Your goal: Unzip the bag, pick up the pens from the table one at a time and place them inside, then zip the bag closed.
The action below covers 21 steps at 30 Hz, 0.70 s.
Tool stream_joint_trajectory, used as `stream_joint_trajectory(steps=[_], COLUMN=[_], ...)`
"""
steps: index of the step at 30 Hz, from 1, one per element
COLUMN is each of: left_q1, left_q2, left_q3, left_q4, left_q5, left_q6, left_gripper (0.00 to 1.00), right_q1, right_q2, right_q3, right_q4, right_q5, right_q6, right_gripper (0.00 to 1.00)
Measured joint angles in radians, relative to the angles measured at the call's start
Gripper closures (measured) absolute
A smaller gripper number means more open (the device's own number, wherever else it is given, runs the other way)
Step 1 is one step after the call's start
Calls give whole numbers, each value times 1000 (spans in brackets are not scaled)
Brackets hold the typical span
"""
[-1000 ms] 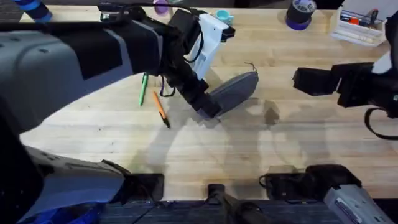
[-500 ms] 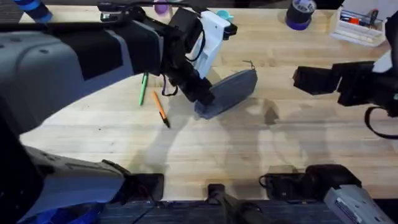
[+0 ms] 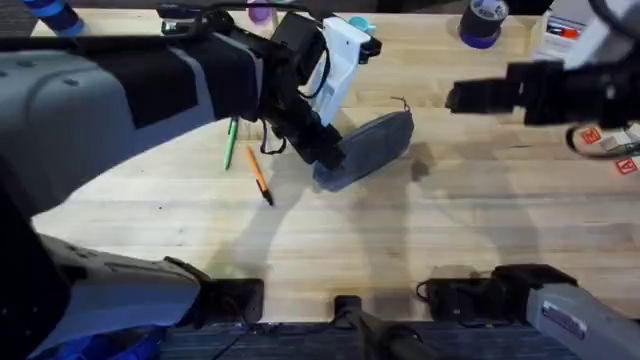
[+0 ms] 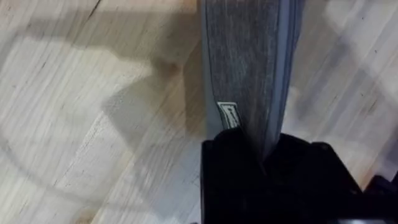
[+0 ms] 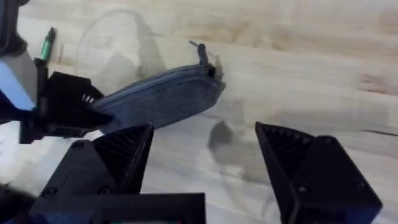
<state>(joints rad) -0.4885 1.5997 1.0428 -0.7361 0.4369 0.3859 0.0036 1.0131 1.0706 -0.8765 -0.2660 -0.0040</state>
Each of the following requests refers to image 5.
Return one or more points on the blue-grey soft zip bag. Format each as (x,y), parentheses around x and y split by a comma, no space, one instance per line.
(161,99)

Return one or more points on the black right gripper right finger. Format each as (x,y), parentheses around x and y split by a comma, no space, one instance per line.
(323,183)

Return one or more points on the green and black pen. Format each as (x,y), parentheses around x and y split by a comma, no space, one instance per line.
(47,45)

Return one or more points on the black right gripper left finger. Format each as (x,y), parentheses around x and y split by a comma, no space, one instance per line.
(102,165)

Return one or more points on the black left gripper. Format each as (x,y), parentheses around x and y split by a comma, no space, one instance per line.
(32,130)

